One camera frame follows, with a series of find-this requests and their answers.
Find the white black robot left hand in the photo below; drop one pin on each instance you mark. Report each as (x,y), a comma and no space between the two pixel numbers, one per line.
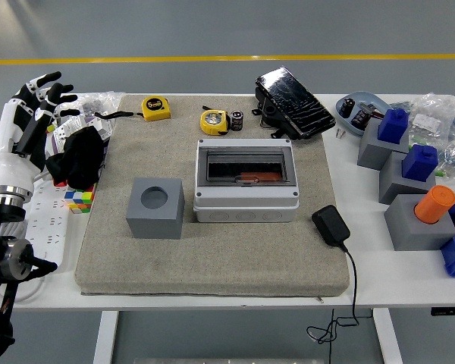
(11,167)

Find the grey electrical junction box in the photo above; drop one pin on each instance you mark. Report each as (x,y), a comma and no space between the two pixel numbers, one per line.
(246,210)

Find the black box with glossy lid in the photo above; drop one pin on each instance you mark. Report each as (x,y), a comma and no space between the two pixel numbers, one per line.
(295,102)

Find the black cloth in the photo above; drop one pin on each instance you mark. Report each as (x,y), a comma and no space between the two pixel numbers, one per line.
(76,159)

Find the white power strip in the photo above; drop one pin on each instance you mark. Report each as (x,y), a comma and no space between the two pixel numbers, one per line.
(49,227)

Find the white purple card package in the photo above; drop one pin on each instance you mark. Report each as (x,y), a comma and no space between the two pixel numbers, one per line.
(74,125)

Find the small colourful puzzle cube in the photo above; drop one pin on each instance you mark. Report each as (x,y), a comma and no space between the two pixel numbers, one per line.
(79,199)

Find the clear plastic bag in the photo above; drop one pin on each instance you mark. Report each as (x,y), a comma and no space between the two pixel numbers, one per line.
(95,100)

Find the grey block with round hole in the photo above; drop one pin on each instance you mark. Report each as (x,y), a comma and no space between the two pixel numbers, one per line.
(155,227)

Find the white table leg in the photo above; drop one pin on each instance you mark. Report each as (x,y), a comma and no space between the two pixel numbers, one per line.
(105,337)
(388,337)

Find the yellow tape measure round label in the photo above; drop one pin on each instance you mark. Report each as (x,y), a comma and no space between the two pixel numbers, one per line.
(213,121)

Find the grey-brown mat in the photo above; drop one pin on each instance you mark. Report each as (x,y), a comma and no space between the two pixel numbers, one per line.
(212,265)

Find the small black capacitor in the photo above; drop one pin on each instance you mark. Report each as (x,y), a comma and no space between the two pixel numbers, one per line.
(237,121)

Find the black power adapter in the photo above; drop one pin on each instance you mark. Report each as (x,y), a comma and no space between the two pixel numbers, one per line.
(330,225)

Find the grey block holder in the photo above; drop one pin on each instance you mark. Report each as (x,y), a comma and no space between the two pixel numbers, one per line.
(392,182)
(405,231)
(368,151)

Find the small dark electronic part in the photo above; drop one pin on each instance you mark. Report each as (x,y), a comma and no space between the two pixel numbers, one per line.
(377,112)

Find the blue-grey tray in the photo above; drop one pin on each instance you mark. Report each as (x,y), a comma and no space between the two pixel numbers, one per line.
(379,101)

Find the blue block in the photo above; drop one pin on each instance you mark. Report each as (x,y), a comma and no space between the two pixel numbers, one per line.
(419,163)
(392,127)

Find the clear plastic bags with parts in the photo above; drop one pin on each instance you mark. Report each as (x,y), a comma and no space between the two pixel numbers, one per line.
(432,117)

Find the black table control panel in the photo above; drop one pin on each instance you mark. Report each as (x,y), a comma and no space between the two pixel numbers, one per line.
(449,311)

